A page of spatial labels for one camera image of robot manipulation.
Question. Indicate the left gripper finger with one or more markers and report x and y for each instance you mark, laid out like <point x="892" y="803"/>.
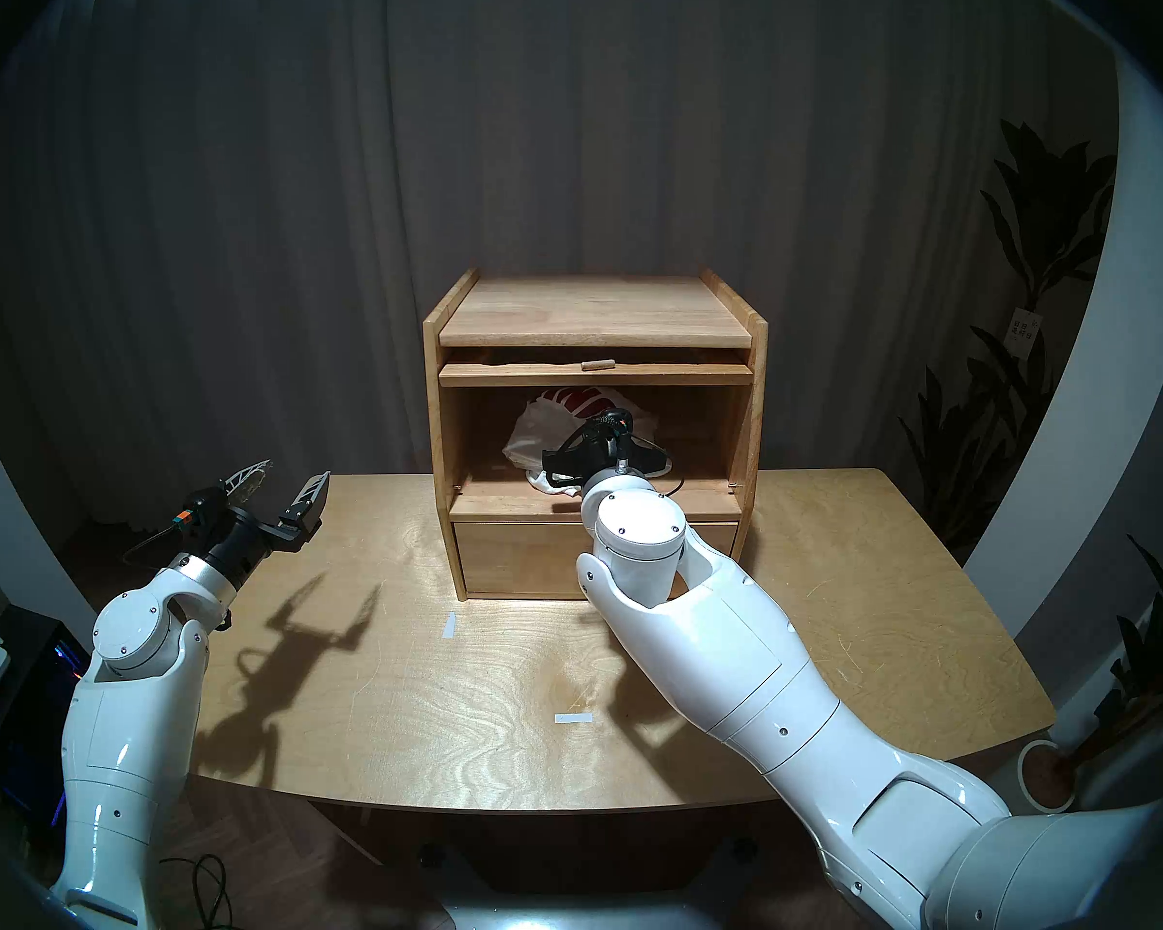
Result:
<point x="305" y="516"/>
<point x="247" y="484"/>

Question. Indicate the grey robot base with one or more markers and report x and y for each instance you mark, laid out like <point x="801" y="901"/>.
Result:
<point x="562" y="914"/>

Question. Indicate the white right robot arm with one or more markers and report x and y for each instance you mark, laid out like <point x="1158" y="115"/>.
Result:
<point x="737" y="666"/>

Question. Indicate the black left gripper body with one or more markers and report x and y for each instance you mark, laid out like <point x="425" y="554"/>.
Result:
<point x="247" y="545"/>

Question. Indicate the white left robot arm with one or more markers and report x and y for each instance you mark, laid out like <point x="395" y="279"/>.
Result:
<point x="126" y="744"/>

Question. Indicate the black computer case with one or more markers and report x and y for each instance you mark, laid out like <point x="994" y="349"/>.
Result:
<point x="29" y="705"/>

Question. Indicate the wooden cabinet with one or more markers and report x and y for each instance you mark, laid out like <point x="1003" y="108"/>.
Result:
<point x="591" y="313"/>

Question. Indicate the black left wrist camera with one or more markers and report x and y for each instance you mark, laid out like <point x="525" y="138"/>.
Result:
<point x="204" y="511"/>

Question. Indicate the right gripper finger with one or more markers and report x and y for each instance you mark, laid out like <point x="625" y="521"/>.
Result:
<point x="651" y="461"/>
<point x="562" y="465"/>

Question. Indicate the grey curtain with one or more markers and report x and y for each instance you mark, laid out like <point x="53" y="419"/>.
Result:
<point x="252" y="211"/>

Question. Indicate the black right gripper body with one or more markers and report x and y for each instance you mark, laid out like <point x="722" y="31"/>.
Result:
<point x="609" y="456"/>

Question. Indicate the tall dark leafy plant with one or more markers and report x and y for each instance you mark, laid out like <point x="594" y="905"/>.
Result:
<point x="1052" y="211"/>

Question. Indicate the white shirt red print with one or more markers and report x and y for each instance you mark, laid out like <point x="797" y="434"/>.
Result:
<point x="533" y="434"/>

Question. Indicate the wooden flap door with knob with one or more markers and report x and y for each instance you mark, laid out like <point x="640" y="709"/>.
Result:
<point x="504" y="374"/>

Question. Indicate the white plant tag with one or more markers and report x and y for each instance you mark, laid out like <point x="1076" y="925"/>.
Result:
<point x="1024" y="327"/>

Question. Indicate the wooden drawer with knob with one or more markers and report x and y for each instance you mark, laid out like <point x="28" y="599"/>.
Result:
<point x="504" y="560"/>

